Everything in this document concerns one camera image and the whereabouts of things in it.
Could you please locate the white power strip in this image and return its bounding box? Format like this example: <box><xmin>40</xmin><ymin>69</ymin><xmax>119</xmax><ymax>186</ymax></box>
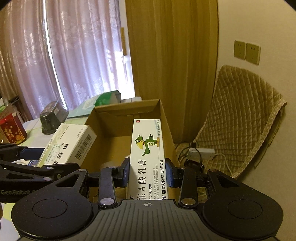
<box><xmin>187</xmin><ymin>148</ymin><xmax>215</xmax><ymax>161</ymax></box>

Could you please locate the white parrot ointment box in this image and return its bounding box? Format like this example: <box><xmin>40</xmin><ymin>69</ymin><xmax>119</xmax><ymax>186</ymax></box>
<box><xmin>126</xmin><ymin>119</ymin><xmax>168</xmax><ymax>200</ymax></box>

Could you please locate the dark plastic wrapped container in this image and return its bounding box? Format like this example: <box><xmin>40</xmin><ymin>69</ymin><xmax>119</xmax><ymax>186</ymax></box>
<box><xmin>40</xmin><ymin>100</ymin><xmax>69</xmax><ymax>135</ymax></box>

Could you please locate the pink sheer curtain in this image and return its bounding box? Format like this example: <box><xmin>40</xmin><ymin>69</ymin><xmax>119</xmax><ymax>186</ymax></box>
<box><xmin>1</xmin><ymin>1</ymin><xmax>132</xmax><ymax>120</ymax></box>

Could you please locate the brown cardboard box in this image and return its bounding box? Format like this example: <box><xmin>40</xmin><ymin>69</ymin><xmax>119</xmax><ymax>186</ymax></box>
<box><xmin>82</xmin><ymin>99</ymin><xmax>179</xmax><ymax>202</ymax></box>

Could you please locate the red gift box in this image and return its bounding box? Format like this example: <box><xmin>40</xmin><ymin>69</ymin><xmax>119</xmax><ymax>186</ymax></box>
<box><xmin>1</xmin><ymin>113</ymin><xmax>27</xmax><ymax>145</ymax></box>

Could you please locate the double wall socket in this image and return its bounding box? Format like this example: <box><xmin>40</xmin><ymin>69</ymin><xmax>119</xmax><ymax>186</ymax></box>
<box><xmin>234</xmin><ymin>40</ymin><xmax>261</xmax><ymax>65</ymax></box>

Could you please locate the quilted tan chair cover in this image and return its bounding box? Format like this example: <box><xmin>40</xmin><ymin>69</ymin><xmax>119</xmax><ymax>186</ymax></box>
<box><xmin>194</xmin><ymin>65</ymin><xmax>287</xmax><ymax>181</ymax></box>

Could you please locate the white barcode medicine box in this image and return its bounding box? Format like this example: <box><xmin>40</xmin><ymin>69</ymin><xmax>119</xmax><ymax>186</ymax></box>
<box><xmin>38</xmin><ymin>123</ymin><xmax>97</xmax><ymax>167</ymax></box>

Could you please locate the mustard yellow curtain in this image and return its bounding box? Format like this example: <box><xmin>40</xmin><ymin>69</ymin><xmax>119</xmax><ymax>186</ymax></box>
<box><xmin>125</xmin><ymin>1</ymin><xmax>218</xmax><ymax>143</ymax></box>

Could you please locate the green flat package bag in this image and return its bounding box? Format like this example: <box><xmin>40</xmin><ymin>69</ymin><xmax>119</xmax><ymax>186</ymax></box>
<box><xmin>68</xmin><ymin>90</ymin><xmax>121</xmax><ymax>118</ymax></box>

